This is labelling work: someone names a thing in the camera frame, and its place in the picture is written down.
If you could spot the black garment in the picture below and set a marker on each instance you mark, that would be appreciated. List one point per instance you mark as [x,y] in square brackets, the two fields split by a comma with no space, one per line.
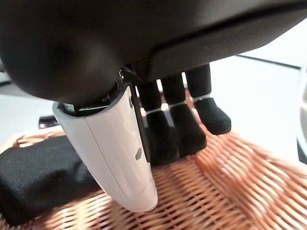
[43,172]

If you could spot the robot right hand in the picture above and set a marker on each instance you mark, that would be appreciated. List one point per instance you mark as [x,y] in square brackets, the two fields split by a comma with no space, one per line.
[96,36]

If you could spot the tan wicker laundry basket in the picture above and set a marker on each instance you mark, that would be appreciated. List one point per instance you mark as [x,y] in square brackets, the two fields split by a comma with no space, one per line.
[204,187]

